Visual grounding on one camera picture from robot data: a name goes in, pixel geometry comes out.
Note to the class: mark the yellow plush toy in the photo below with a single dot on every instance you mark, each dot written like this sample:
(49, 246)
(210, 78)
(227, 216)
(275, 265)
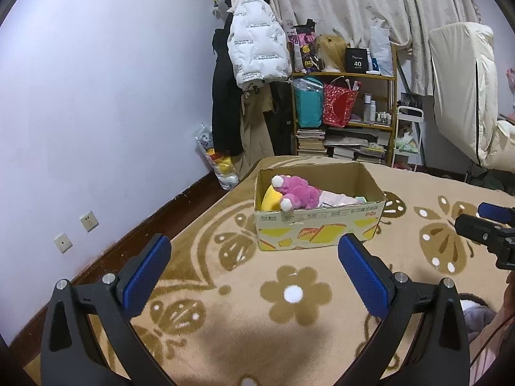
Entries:
(271, 200)

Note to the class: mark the blonde wig head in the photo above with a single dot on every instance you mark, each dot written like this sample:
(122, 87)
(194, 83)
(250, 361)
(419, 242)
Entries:
(331, 50)

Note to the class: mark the pink plush bear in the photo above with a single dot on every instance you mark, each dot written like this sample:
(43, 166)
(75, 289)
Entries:
(296, 192)

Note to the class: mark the black hanging coat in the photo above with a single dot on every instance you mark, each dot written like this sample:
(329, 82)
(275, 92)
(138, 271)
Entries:
(226, 97)

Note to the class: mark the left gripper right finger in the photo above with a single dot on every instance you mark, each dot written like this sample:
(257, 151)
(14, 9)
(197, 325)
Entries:
(439, 352)

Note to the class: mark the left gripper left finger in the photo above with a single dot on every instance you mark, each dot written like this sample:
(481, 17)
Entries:
(70, 352)

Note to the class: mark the black box labelled 40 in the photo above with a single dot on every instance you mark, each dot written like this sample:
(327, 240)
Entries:
(356, 60)

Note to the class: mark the plastic bag of toys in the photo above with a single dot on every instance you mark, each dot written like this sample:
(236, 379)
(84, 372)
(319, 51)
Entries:
(219, 162)

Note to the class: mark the teal bag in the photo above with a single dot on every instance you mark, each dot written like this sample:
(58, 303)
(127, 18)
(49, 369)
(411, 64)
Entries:
(309, 94)

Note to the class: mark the wooden shelf unit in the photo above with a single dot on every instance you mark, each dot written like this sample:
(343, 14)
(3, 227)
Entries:
(370, 133)

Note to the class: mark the white padded chair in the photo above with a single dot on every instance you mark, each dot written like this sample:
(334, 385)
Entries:
(466, 95)

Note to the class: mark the white wall socket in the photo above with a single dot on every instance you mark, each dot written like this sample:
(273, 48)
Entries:
(62, 242)
(89, 221)

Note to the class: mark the printed cardboard box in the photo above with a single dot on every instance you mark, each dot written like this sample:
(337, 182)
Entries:
(322, 226)

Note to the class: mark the white puffer jacket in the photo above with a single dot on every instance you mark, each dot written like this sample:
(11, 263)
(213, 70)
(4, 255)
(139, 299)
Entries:
(257, 45)

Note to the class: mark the beige patterned carpet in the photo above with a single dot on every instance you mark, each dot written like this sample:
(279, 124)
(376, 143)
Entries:
(225, 312)

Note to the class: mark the upper white wall socket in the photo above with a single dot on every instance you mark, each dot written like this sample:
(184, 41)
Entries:
(89, 221)

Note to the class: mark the red patterned bag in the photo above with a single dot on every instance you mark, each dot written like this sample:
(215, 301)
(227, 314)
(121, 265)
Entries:
(338, 103)

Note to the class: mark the lower white wall socket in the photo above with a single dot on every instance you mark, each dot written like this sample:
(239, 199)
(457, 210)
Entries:
(62, 242)

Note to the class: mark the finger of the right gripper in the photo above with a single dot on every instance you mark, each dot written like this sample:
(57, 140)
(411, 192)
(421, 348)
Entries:
(496, 213)

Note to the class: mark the white metal cart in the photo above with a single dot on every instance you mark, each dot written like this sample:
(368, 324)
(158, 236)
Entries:
(408, 142)

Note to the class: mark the beige curtain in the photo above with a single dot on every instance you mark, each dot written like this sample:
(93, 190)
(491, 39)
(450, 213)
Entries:
(408, 22)

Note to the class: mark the stack of books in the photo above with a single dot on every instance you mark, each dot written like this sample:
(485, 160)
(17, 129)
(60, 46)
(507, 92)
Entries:
(310, 141)

